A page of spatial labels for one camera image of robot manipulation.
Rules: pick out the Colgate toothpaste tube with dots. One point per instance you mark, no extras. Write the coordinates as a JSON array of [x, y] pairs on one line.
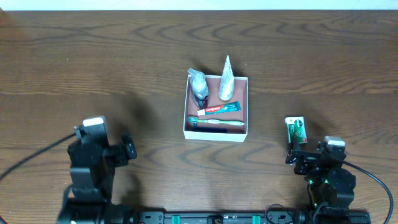
[[225, 108]]

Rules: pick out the white cream tube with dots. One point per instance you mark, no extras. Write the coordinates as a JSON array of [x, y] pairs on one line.
[[226, 88]]

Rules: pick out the clear soap pump bottle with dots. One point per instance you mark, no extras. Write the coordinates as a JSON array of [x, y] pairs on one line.
[[199, 88]]

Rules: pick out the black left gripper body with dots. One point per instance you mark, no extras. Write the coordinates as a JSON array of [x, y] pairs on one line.
[[125, 149]]

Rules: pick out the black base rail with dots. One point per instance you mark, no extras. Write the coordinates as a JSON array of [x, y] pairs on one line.
[[277, 216]]

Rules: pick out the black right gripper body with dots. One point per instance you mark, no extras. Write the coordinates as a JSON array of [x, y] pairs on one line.
[[304, 157]]

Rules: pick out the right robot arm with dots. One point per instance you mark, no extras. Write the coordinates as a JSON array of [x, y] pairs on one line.
[[330, 190]]

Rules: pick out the blue disposable razor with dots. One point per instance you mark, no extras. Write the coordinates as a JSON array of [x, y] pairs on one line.
[[197, 128]]

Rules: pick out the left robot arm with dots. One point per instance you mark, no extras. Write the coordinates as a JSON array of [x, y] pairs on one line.
[[88, 198]]

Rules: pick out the green soap box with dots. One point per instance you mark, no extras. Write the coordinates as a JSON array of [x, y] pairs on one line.
[[296, 129]]

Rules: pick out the white box pink interior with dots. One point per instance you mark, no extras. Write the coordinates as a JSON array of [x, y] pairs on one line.
[[235, 133]]

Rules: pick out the green white toothbrush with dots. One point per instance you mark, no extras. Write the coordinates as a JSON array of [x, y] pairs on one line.
[[193, 119]]

